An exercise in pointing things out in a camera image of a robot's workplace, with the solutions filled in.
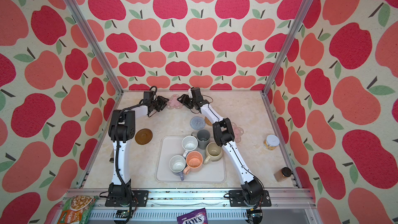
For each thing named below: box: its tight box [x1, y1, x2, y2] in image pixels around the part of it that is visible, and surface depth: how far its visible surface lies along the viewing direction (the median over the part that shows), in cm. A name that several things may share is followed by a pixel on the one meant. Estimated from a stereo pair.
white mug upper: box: [181, 135, 199, 159], surface depth 87 cm
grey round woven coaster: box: [189, 116, 206, 131], surface depth 104 cm
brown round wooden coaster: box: [134, 128, 153, 145], surface depth 98 cm
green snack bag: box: [57, 194, 99, 224], surface depth 72 cm
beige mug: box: [203, 141, 223, 165], surface depth 82 cm
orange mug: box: [183, 150, 204, 175], surface depth 82 cm
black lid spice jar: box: [273, 166, 292, 182], surface depth 76 cm
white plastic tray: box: [154, 135, 227, 184], surface depth 84 cm
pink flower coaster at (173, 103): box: [166, 94, 183, 110], surface depth 114 cm
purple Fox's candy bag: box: [176, 207, 208, 224], surface depth 70 cm
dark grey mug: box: [190, 129, 211, 150], surface depth 88 cm
